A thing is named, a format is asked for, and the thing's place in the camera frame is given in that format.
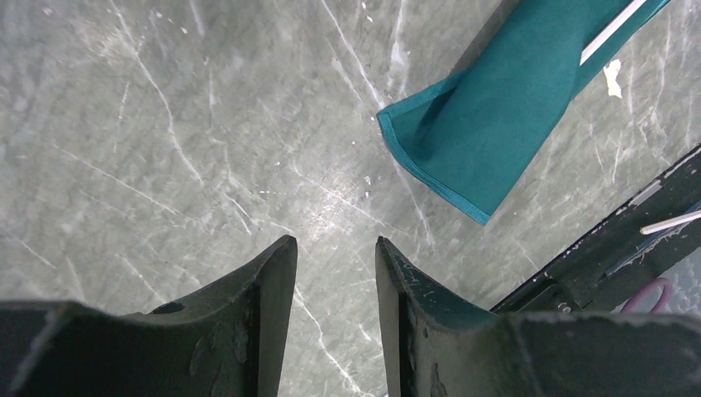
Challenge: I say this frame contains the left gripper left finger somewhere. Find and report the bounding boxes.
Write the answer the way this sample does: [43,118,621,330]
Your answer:
[1,235,298,396]

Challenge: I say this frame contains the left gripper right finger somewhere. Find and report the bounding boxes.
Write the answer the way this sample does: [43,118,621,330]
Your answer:
[375,237,700,396]

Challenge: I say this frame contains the teal cloth napkin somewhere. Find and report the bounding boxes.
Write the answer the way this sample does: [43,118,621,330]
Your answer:
[377,1,664,225]

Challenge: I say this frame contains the white plastic utensil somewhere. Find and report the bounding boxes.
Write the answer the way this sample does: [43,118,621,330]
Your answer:
[640,210,701,235]
[579,0,646,65]

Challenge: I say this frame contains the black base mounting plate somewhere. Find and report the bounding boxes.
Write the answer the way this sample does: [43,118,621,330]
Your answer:
[491,147,700,313]

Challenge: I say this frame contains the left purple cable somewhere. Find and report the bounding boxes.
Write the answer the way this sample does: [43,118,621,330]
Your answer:
[619,277,675,314]

